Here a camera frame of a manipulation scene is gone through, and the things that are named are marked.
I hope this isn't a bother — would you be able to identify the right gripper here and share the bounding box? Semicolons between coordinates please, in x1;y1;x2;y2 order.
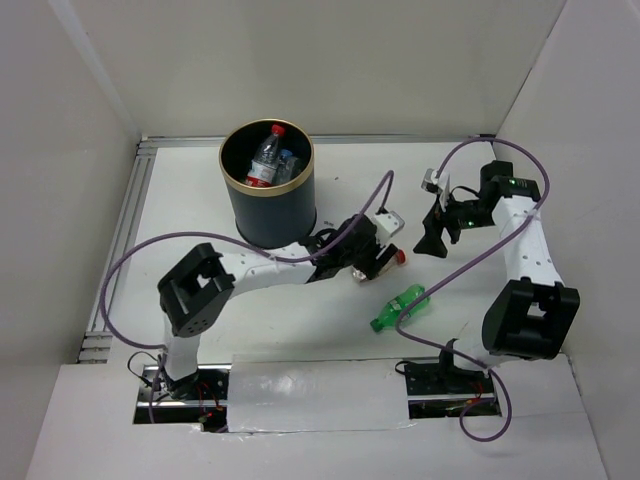
413;188;496;258

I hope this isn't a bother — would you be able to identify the green bottle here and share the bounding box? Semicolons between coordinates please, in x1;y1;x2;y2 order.
369;284;426;333

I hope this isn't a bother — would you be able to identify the blue label water bottle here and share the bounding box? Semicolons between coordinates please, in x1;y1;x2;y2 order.
273;149;295;185

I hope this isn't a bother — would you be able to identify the red label water bottle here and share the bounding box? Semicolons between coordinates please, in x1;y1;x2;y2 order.
245;124;286;188

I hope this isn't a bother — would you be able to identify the crushed bottle red cap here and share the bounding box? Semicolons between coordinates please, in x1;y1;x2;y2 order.
351;249;406;283

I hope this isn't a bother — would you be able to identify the clear wide-mouth plastic jar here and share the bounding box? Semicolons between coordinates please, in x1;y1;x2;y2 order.
287;156;304;182

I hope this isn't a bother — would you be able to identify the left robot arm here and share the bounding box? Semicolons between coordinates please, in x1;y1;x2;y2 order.
158;209;404;400

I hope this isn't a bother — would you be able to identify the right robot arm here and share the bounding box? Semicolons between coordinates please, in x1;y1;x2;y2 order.
413;160;580;392

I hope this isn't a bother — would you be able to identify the black bin with gold rim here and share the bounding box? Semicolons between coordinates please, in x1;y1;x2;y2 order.
219;119;317;249

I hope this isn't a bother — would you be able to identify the silver foil sheet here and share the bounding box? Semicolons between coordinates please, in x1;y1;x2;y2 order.
227;360;411;434

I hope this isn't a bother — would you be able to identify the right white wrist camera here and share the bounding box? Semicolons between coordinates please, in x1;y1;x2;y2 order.
421;169;450;212

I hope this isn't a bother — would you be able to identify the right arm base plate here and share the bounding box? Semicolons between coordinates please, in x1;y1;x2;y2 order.
394;359;501;420

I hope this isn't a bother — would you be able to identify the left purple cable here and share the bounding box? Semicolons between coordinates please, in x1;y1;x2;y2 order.
99;170;396;426

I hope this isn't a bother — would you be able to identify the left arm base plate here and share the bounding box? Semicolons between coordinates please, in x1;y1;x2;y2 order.
133;364;231;433

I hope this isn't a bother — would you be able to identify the aluminium frame rail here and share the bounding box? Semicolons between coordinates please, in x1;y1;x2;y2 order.
78;135;497;365

